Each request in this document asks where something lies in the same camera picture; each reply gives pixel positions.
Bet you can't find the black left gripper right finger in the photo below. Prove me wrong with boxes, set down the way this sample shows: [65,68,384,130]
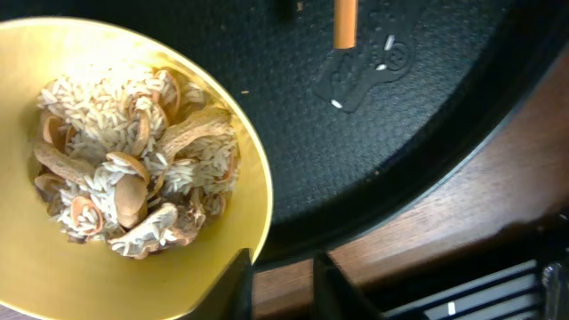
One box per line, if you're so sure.
[312,252,383,320]

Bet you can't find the round black serving tray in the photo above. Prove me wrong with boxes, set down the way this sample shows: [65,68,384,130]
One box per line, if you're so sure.
[1,0,568,268]

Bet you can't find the yellow bowl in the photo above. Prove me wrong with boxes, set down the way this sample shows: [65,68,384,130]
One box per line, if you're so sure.
[1,18,273,319]

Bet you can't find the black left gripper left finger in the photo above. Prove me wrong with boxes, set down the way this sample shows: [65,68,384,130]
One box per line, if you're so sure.
[181,249,253,320]

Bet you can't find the rice and peanut shell scraps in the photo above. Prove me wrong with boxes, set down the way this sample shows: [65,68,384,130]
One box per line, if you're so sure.
[34,65,240,260]

